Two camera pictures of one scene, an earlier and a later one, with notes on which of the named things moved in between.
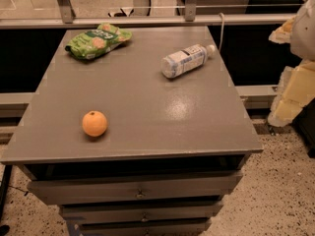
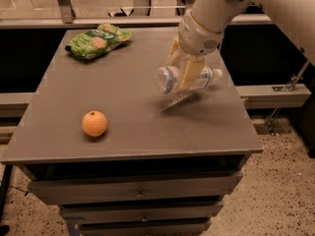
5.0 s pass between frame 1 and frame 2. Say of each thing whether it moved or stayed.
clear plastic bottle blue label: moved
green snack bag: stayed
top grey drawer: stayed
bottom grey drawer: stayed
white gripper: moved
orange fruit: stayed
